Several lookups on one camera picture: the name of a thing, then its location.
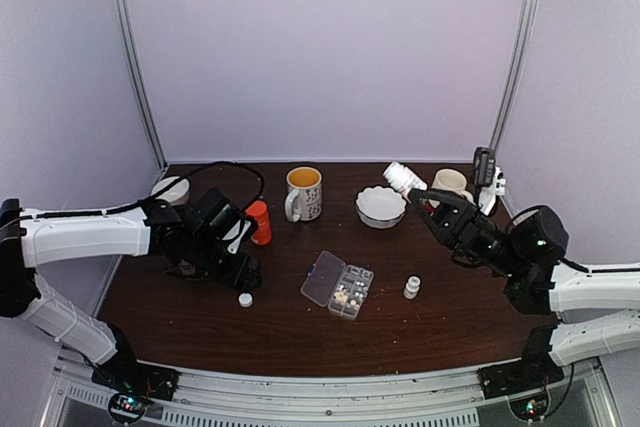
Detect white pills in organizer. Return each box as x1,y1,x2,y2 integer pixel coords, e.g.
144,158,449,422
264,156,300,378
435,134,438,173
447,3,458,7
332,291,362,310

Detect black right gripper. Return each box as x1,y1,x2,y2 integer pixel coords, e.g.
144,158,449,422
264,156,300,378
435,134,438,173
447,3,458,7
405,184,525,280

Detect white ceramic bowl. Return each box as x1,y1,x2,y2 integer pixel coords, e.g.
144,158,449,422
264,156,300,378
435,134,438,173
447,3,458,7
150,176,190,206

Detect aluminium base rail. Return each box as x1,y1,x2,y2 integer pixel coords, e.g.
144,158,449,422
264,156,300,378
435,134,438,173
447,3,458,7
40,337,611,427

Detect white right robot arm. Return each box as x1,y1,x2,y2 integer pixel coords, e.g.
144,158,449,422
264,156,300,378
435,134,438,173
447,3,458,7
404,188,639,389

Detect clear plastic pill organizer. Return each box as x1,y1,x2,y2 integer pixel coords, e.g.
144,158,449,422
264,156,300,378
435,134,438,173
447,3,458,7
300,251,374,320

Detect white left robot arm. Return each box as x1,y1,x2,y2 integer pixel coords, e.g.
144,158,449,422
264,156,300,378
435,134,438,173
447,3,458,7
1,188,261,391

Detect small white bottle cap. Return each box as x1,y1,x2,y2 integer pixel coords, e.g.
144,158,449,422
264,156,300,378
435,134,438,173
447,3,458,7
238,293,254,308

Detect aluminium frame post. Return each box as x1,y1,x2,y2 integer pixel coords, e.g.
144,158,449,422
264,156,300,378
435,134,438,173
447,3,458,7
113,0,168,172
489,0,539,156

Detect orange pill bottle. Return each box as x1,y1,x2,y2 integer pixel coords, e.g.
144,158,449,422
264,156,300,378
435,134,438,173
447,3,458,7
246,200,272,246

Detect white ribbed cup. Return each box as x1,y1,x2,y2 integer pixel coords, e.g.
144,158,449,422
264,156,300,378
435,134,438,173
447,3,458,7
431,168,474,204

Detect aluminium frame post right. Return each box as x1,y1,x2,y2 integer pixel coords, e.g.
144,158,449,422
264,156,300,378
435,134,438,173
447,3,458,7
489,0,539,156

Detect small white pill bottle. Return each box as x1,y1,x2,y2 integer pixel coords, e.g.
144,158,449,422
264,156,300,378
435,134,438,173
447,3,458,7
383,162,428,198

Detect aluminium frame post left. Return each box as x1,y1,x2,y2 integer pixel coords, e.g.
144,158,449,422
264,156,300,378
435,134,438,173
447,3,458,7
113,0,168,172

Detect white scalloped dish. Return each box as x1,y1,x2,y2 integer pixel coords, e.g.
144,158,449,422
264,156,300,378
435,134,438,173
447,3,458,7
355,186,406,230

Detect yellow-lined patterned mug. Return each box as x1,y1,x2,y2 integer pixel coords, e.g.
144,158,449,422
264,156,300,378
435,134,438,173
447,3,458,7
284,166,322,223

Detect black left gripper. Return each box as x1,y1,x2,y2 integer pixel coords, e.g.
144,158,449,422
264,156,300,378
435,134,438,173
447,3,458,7
184,233,262,293

